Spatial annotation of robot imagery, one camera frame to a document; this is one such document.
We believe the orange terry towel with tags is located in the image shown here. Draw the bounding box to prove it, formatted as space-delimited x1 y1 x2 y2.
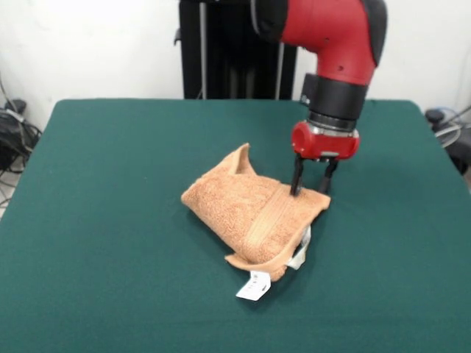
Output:
180 142 332 301

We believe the black equipment with cables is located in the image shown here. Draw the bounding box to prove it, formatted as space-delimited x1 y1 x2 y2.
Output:
425 106 471 177

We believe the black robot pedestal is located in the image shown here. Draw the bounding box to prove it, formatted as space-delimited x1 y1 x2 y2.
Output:
174 0 306 100

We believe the black cable bundle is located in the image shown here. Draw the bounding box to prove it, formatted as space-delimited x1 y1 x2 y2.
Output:
0 73 43 207

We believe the dark green table cloth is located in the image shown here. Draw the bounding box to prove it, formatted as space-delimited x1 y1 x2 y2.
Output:
0 98 471 353

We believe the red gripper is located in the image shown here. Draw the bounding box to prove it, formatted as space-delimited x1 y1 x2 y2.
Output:
290 120 361 196

